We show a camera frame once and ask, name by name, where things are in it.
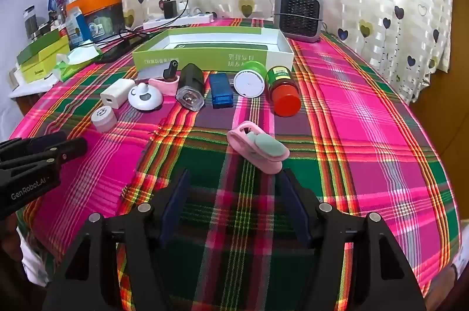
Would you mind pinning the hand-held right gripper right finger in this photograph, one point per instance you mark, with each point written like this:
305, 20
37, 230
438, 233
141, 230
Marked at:
298, 212

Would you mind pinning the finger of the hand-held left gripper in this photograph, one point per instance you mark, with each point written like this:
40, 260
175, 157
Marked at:
47, 144
73, 149

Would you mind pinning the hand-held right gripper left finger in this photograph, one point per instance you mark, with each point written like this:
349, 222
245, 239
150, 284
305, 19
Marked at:
176, 210

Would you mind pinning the small white round jar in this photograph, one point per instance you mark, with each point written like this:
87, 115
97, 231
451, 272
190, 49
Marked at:
102, 118

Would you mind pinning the white cube charger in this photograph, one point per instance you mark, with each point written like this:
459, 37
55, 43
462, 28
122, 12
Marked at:
115, 92

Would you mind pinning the pink clip grey disc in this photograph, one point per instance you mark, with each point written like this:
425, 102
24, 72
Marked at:
256, 153

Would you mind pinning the white round knobbed device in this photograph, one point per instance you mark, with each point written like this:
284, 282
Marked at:
144, 98

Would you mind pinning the red cap bottle green label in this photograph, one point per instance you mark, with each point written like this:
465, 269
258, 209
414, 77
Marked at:
284, 98

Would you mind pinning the blue usb tester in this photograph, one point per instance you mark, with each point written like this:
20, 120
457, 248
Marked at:
221, 91

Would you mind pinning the black bicycle light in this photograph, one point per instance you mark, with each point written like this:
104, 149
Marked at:
190, 80

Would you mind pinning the green and white round jar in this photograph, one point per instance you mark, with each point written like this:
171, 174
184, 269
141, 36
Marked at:
247, 83

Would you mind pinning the green gift box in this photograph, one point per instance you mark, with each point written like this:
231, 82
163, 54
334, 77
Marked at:
205, 59

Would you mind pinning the white side cabinet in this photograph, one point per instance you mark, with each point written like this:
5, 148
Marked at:
29, 89

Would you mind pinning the lime green box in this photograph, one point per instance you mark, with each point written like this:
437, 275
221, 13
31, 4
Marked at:
40, 70

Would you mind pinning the pink green plaid tablecloth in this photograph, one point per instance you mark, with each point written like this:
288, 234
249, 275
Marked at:
366, 149

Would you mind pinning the green tissue pack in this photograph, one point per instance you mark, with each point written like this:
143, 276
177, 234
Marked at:
78, 56

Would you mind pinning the dark green box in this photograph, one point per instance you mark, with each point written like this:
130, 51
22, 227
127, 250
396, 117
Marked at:
40, 47

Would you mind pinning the black phone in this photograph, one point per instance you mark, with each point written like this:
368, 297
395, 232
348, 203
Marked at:
121, 48

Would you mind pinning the dark glass jar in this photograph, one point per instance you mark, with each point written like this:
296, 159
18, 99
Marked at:
31, 23

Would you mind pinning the blue white carton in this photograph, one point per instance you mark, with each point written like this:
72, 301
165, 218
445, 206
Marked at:
82, 26

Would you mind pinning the white power strip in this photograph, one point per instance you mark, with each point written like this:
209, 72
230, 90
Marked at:
183, 20

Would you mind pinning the black power adapter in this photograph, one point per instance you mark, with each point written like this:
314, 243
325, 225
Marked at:
169, 9

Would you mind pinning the grey space heater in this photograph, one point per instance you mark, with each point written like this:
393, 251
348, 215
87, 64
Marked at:
296, 15

